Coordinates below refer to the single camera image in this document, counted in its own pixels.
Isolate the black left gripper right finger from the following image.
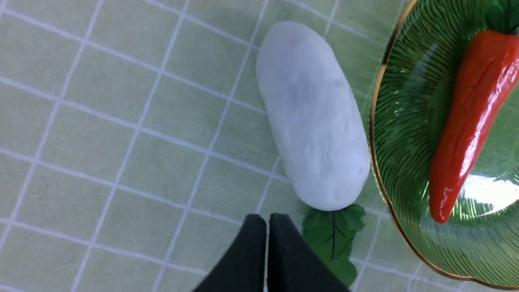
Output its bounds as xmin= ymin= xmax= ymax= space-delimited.
xmin=267 ymin=213 xmax=349 ymax=292

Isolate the white radish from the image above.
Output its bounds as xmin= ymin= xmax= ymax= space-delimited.
xmin=256 ymin=21 xmax=370 ymax=287

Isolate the green glass plate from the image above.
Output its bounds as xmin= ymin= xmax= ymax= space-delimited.
xmin=369 ymin=0 xmax=519 ymax=291

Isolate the green checked tablecloth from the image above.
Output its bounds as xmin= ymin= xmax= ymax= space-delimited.
xmin=0 ymin=0 xmax=498 ymax=292

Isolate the orange carrot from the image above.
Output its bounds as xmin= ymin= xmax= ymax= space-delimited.
xmin=429 ymin=0 xmax=519 ymax=224

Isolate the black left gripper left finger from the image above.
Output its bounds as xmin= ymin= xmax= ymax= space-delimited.
xmin=194 ymin=214 xmax=267 ymax=292

